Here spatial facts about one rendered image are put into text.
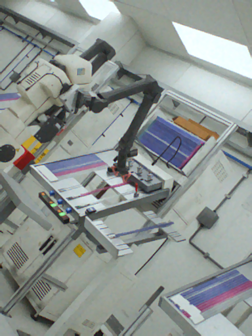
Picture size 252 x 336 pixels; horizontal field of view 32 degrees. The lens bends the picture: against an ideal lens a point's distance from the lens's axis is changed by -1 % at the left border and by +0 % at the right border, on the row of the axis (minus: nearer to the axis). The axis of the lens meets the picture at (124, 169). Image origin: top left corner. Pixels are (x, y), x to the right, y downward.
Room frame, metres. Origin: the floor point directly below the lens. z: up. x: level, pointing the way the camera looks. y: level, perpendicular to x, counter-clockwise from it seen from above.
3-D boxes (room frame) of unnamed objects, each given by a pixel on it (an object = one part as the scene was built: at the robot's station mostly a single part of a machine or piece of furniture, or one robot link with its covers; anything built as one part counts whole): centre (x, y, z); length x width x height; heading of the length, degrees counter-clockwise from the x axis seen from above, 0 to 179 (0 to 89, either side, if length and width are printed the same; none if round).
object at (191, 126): (3.56, -0.27, 1.82); 0.68 x 0.30 x 0.20; 47
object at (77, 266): (3.40, -0.18, 0.31); 0.70 x 0.65 x 0.62; 47
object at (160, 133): (3.27, -0.14, 1.52); 0.51 x 0.13 x 0.27; 47
